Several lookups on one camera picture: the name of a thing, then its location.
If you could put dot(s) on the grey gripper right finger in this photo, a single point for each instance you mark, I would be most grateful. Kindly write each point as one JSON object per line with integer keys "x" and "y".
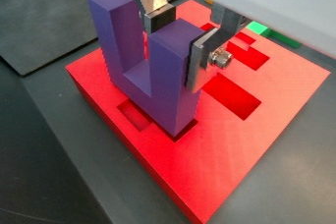
{"x": 209, "y": 54}

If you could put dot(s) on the purple U-shaped block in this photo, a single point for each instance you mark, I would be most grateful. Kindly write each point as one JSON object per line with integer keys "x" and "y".
{"x": 149, "y": 64}

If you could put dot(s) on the red slotted board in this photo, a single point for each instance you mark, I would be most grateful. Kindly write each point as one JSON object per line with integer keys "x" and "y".
{"x": 247, "y": 105}

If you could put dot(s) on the green block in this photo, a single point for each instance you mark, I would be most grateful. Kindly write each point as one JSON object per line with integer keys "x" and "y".
{"x": 267, "y": 32}

